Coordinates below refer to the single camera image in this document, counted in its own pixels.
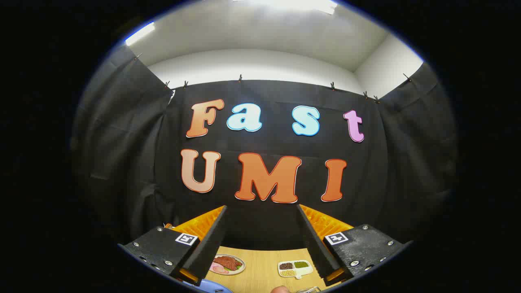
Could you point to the salmon pink ham slice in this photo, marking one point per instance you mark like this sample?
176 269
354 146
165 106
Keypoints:
222 270

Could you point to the ceiling light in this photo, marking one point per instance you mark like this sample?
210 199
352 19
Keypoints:
285 4

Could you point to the pale pink ham slice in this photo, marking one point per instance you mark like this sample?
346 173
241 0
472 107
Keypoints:
214 267

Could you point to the row of black cloth clips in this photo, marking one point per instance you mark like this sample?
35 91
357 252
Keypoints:
240 78

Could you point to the white divided tray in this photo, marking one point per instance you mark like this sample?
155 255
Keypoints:
303 271

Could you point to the yellow soybeans pile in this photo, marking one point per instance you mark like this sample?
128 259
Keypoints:
287 273

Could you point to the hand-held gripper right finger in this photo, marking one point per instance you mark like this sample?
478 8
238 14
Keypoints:
315 248

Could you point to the white oval meat plate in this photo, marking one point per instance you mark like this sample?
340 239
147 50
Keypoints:
241 269

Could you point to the green beans pile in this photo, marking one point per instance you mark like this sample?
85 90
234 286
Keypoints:
301 264

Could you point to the black backdrop cloth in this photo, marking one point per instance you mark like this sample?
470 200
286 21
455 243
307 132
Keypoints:
407 162

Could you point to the dark red beans pile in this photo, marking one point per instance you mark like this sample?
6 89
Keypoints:
286 265

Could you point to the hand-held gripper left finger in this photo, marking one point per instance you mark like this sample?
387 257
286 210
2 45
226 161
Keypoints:
211 248

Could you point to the blue plate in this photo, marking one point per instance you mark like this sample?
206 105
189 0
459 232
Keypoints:
207 287

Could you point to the brown steak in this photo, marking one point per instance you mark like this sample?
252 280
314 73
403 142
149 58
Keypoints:
226 262

